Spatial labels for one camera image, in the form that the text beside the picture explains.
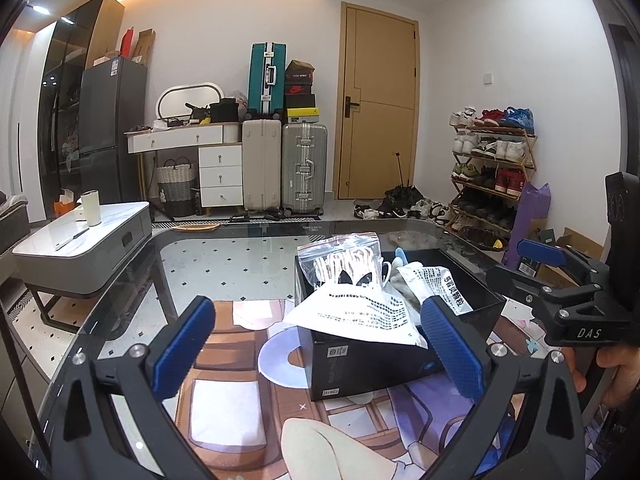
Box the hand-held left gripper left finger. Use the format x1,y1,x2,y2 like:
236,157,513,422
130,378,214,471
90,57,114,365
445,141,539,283
60,295,217,480

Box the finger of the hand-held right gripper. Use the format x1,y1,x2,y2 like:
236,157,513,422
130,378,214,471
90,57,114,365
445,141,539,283
516,239,608,281
485,265,601,321

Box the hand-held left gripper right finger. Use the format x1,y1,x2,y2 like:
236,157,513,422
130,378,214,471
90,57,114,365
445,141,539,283
420,295,587,480

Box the black cardboard box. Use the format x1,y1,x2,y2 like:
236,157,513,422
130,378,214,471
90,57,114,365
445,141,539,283
294,247,507,402

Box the white plush toy blue ears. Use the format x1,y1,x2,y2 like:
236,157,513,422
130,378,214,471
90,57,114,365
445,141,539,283
382,246,416,286

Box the white printed medicine packet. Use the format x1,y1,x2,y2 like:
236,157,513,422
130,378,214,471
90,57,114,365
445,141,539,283
282,284,430,348

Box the clear bag of white laces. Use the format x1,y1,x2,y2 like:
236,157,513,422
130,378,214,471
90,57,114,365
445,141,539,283
297,232,393,293

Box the person's right forearm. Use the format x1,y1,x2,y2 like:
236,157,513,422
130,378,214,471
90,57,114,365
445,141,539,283
585,405,640,480

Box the person's right hand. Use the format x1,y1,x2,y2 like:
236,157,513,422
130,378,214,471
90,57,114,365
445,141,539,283
572,346,640,408

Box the purple bag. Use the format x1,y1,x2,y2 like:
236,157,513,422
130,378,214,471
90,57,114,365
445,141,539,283
502,182,551,268

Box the brown cardboard box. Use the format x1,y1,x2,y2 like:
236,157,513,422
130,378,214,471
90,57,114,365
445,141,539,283
537,227,606,286

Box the printed desk mat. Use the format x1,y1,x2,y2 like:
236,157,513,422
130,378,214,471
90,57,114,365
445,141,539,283
170,300,601,480

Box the shoe rack with shoes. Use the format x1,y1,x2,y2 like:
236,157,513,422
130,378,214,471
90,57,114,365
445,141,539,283
448,106,536,241

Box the heap of worn shoes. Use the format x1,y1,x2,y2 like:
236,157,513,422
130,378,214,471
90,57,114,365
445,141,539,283
352,195,456,226

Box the wooden shoe rack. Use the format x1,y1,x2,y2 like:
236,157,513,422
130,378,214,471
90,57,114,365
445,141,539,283
447,125,538,241

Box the white coffee table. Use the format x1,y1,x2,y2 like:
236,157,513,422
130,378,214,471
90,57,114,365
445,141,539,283
12,201,153,333

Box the striped floor rug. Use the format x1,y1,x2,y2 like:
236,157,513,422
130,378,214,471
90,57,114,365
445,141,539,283
150,215,321,226

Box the black umbrella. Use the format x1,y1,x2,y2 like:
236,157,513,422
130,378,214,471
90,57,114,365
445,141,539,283
377,151,416,211

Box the dark pen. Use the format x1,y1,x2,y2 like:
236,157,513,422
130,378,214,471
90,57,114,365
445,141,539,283
55,227,91,251

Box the woven laundry basket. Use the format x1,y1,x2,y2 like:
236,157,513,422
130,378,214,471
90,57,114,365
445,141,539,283
156,157,197,217

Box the pale cylindrical cup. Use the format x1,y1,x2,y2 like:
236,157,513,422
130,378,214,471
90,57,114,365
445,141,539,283
81,191,103,227

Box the white dressing table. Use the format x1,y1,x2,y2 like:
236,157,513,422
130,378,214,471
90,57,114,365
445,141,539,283
126,125,246,208

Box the orange tissue box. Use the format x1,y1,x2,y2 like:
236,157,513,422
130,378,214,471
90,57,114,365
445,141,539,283
54,190,83,221

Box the beige suitcase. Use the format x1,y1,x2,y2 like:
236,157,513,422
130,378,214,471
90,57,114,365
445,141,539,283
242,119,283,212

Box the wooden door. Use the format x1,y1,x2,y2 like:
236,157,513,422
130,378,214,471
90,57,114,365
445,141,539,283
336,1,420,201

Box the silver suitcase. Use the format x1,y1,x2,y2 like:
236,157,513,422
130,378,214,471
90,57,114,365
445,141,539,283
281,122,329,218

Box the dark grey fridge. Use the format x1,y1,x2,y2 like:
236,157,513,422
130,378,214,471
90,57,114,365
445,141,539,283
80,57,148,206

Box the black bag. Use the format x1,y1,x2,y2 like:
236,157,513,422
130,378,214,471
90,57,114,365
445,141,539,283
209,101,238,123

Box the oval white mirror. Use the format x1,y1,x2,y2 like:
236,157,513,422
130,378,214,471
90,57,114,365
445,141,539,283
156,81,226,121

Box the dark glass cabinet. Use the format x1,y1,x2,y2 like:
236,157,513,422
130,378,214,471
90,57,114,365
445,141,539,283
39,0,125,223

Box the teal suitcase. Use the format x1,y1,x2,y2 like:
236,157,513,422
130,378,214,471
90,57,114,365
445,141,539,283
248,42,290,121

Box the flat cardboard carton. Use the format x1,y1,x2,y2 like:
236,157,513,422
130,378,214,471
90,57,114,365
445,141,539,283
132,29,157,66

